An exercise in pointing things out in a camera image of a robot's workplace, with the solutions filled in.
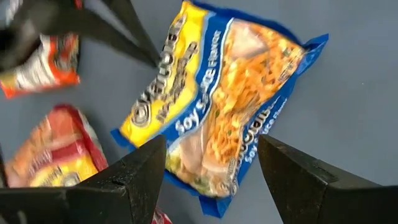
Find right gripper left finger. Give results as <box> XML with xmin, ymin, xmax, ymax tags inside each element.
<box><xmin>67</xmin><ymin>134</ymin><xmax>167</xmax><ymax>224</ymax></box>

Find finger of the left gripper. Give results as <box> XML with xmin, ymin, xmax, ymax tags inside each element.
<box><xmin>102</xmin><ymin>0</ymin><xmax>161</xmax><ymax>68</ymax></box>
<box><xmin>57</xmin><ymin>8</ymin><xmax>158</xmax><ymax>68</ymax></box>

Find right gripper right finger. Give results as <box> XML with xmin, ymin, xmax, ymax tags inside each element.
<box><xmin>257</xmin><ymin>134</ymin><xmax>382</xmax><ymax>224</ymax></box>

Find red Maruchan ramen pack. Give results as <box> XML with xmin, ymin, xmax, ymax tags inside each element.
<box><xmin>151</xmin><ymin>207</ymin><xmax>174</xmax><ymax>224</ymax></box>
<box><xmin>3</xmin><ymin>103</ymin><xmax>109</xmax><ymax>189</ymax></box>

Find orange Maruchan ramen pack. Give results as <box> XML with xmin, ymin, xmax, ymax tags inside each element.
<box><xmin>0</xmin><ymin>32</ymin><xmax>81</xmax><ymax>100</ymax></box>

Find blue Maruchan ramen pack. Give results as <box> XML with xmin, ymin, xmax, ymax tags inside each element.
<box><xmin>110</xmin><ymin>0</ymin><xmax>330</xmax><ymax>218</ymax></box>

